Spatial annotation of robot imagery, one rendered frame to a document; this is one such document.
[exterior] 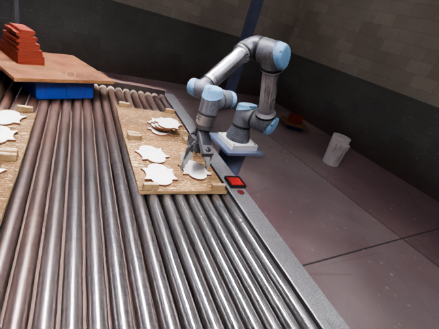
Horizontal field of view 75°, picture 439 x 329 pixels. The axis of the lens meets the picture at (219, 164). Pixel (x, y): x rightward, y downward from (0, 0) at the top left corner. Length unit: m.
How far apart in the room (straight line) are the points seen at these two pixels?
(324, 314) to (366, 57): 5.82
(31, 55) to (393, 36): 5.61
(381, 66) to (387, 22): 0.77
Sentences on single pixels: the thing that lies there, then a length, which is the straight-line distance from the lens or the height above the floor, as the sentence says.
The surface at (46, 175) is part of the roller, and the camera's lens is 1.12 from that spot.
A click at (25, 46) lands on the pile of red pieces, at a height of 1.13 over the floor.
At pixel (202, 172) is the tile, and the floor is 0.95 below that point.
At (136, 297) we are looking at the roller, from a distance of 0.77.
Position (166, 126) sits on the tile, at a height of 0.99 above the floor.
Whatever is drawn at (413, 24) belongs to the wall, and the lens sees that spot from 6.20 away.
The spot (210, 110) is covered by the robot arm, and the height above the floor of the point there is 1.21.
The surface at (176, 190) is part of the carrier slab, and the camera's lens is 1.08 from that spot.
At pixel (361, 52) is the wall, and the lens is 6.53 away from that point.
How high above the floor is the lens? 1.53
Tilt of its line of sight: 26 degrees down
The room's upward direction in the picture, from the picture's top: 18 degrees clockwise
